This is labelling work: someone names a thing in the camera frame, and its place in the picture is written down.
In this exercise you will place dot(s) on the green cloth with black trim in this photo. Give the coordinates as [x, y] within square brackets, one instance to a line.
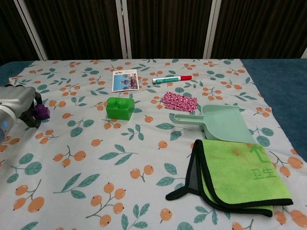
[239, 177]

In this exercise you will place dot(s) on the green toy block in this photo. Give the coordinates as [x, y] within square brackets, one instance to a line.
[118, 110]

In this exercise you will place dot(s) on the white partition frame post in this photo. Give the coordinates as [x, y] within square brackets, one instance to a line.
[304, 52]
[31, 28]
[124, 28]
[212, 28]

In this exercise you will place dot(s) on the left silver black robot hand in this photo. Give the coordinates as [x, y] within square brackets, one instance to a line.
[16, 100]

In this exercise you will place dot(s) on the photo postcard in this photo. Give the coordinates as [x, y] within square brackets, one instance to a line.
[126, 81]

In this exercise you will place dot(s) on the mint green dustpan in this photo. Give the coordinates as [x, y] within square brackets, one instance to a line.
[223, 124]

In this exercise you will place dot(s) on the green marker with red cap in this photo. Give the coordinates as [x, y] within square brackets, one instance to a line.
[168, 79]

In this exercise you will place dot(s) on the floral printed tablecloth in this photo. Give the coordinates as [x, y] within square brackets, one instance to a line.
[120, 155]

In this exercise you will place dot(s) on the purple toy block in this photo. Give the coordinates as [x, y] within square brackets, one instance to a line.
[42, 112]

